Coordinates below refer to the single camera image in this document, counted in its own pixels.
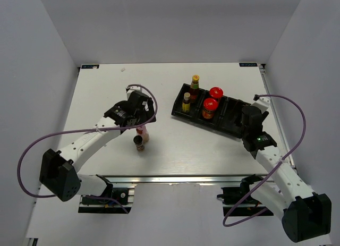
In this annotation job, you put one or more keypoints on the yellow-label small bottle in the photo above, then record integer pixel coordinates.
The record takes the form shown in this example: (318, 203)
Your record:
(186, 102)

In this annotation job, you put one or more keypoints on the left blue corner sticker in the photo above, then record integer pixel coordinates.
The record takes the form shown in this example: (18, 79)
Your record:
(89, 66)

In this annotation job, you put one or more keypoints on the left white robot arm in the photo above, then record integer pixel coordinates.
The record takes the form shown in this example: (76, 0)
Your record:
(60, 169)

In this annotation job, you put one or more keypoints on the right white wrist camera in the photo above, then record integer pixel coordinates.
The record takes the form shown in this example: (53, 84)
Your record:
(262, 103)

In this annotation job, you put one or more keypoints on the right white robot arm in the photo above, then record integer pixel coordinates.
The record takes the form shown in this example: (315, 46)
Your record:
(303, 213)

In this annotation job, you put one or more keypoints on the red-label sauce bottle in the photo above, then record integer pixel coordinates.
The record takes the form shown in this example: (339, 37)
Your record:
(194, 88)

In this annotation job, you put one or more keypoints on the pink-lid spice bottle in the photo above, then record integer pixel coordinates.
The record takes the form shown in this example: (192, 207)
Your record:
(143, 132)

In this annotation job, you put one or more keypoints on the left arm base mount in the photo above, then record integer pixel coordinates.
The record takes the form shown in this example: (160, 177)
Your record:
(118, 199)

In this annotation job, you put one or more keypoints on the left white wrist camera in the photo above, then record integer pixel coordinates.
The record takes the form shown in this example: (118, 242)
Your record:
(131, 89)

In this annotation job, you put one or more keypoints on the black three-compartment tray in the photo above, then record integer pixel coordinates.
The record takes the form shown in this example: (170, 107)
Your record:
(223, 116)

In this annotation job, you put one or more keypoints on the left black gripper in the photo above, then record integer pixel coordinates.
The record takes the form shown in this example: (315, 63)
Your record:
(147, 115)

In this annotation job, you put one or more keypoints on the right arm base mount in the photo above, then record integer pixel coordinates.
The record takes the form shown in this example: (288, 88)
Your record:
(232, 194)

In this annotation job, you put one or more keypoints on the black-lid spice bottle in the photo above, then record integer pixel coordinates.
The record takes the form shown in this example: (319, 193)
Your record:
(139, 143)

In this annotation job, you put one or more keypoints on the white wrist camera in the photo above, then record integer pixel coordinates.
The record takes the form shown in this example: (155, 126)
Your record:
(262, 103)
(131, 89)

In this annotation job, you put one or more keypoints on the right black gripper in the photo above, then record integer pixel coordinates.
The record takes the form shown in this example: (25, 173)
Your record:
(264, 116)

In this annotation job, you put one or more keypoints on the red-lid sauce jar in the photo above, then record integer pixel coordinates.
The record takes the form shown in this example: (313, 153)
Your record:
(209, 107)
(216, 93)

